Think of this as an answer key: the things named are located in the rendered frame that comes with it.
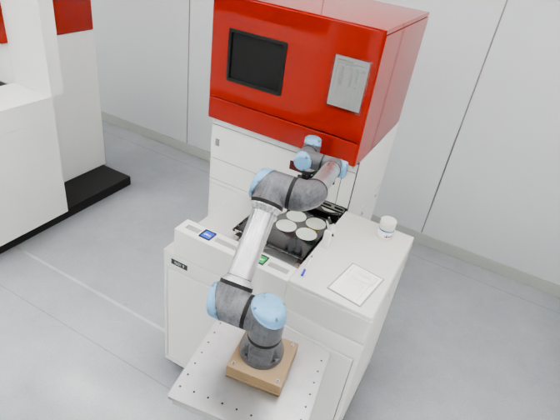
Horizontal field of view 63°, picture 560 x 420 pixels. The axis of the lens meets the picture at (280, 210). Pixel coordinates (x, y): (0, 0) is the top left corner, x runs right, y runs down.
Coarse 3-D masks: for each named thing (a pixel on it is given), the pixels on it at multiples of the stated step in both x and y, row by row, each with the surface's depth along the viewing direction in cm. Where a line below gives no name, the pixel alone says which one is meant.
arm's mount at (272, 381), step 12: (288, 348) 160; (240, 360) 153; (288, 360) 156; (228, 372) 152; (240, 372) 150; (252, 372) 150; (264, 372) 151; (276, 372) 151; (252, 384) 151; (264, 384) 149; (276, 384) 148
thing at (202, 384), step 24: (216, 336) 167; (240, 336) 169; (288, 336) 172; (192, 360) 157; (216, 360) 159; (312, 360) 164; (192, 384) 150; (216, 384) 151; (240, 384) 152; (288, 384) 154; (312, 384) 156; (192, 408) 143; (216, 408) 144; (240, 408) 145; (264, 408) 146; (288, 408) 147
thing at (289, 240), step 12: (312, 216) 228; (240, 228) 211; (276, 228) 215; (312, 228) 219; (324, 228) 220; (276, 240) 208; (288, 240) 209; (300, 240) 210; (312, 240) 211; (300, 252) 202
